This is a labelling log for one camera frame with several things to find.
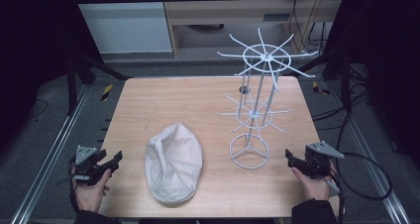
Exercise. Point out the white cloth cap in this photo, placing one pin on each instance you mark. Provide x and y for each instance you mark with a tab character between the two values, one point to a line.
173	164

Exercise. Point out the person's right hand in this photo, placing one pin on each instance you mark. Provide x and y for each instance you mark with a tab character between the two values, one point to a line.
313	189

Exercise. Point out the dark round table grommet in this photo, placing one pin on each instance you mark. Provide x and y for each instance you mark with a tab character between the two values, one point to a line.
244	90

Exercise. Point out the black stand leg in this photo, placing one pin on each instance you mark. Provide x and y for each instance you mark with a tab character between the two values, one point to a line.
345	85
71	85

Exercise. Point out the black curtain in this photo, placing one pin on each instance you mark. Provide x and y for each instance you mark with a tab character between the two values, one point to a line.
33	52
389	52

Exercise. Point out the light wooden desk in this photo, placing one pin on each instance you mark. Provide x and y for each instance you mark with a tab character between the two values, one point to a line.
231	14

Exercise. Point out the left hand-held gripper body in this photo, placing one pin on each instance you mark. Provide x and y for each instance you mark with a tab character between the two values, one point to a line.
86	166

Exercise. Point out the person's left hand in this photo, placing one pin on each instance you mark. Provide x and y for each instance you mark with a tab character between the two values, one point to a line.
90	197

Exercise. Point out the aluminium floor rail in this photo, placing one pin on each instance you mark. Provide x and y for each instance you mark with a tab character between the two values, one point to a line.
356	134
49	158

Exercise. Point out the black yellow striped tape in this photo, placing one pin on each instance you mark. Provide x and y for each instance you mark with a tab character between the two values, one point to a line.
317	87
106	91

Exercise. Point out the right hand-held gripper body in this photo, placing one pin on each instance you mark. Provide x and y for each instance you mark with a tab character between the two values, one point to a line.
317	164

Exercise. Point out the white cabinet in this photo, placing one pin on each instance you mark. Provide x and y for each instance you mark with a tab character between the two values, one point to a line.
125	29

